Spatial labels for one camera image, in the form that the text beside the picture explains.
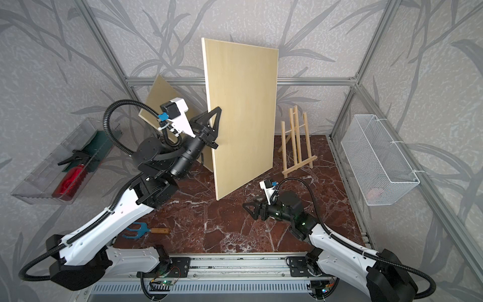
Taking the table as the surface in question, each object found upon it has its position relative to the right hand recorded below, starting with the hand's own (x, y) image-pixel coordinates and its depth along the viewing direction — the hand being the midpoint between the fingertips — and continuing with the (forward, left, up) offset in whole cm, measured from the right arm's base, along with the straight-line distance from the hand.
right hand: (248, 202), depth 74 cm
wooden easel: (+29, -24, -2) cm, 37 cm away
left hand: (+7, +6, +40) cm, 41 cm away
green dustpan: (+11, +56, +18) cm, 60 cm away
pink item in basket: (+1, -48, +5) cm, 49 cm away
